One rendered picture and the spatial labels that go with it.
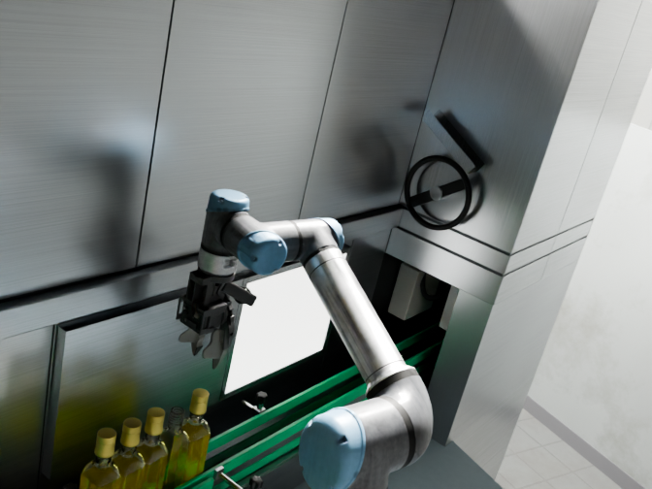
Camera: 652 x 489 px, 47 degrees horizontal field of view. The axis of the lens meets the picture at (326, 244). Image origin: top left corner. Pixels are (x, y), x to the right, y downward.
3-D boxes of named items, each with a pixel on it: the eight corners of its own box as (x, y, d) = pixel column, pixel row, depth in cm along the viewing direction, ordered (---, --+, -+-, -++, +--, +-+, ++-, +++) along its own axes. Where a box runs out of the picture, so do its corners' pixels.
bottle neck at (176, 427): (174, 423, 156) (178, 404, 155) (184, 430, 155) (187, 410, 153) (163, 428, 154) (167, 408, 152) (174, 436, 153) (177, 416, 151)
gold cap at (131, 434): (131, 433, 147) (134, 414, 145) (143, 442, 145) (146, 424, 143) (115, 440, 144) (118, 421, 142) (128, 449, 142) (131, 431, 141)
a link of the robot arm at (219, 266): (220, 237, 148) (250, 254, 143) (216, 258, 149) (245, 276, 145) (191, 244, 142) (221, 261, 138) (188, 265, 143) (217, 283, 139)
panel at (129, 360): (316, 347, 221) (343, 243, 209) (324, 352, 220) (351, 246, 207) (41, 472, 151) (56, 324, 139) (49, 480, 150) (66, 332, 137)
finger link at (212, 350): (195, 374, 148) (195, 330, 146) (217, 366, 153) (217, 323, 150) (207, 379, 146) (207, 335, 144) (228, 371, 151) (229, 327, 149)
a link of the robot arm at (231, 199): (224, 204, 133) (201, 186, 139) (213, 260, 137) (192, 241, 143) (261, 203, 138) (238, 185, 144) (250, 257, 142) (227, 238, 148)
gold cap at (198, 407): (198, 403, 160) (201, 385, 159) (210, 411, 159) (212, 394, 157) (185, 408, 158) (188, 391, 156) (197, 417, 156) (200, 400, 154)
